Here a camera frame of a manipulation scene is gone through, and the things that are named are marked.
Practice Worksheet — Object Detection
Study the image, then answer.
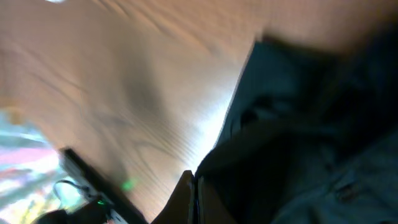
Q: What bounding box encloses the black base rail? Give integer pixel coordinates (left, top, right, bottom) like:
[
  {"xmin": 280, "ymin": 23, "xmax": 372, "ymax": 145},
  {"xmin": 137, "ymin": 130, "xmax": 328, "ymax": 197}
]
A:
[{"xmin": 61, "ymin": 147, "xmax": 147, "ymax": 224}]

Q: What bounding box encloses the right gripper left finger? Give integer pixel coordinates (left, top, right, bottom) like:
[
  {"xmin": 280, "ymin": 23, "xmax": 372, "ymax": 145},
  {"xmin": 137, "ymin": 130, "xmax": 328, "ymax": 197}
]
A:
[{"xmin": 151, "ymin": 170, "xmax": 195, "ymax": 224}]

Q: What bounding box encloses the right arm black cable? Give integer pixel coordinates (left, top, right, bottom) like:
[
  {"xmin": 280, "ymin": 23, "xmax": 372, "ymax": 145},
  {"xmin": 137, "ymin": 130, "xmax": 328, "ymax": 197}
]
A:
[{"xmin": 52, "ymin": 179, "xmax": 91, "ymax": 203}]

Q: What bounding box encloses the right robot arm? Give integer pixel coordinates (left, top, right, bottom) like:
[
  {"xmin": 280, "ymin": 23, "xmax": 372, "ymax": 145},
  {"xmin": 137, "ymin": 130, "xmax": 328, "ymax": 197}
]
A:
[{"xmin": 34, "ymin": 170, "xmax": 237, "ymax": 224}]

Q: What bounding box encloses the black t-shirt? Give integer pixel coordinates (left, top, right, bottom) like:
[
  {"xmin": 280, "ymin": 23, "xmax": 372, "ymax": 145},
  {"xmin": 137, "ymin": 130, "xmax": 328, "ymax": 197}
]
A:
[{"xmin": 195, "ymin": 22, "xmax": 397, "ymax": 223}]

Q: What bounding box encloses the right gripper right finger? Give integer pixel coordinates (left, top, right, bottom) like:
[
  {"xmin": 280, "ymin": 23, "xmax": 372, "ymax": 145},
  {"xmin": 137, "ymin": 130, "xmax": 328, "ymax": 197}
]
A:
[{"xmin": 197, "ymin": 177, "xmax": 237, "ymax": 224}]

